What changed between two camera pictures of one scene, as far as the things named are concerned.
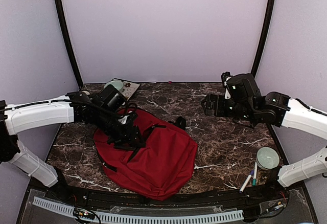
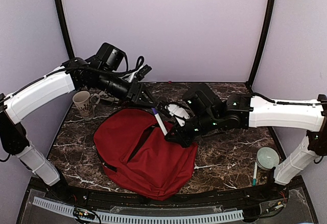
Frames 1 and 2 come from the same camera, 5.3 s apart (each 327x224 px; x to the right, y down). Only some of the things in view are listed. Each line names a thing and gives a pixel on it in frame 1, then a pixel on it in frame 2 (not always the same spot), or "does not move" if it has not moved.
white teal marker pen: [254, 180] does not move
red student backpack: [163, 168] does not move
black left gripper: [127, 137] → [134, 92]
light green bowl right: [267, 158] does not move
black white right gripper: [219, 111] → [179, 137]
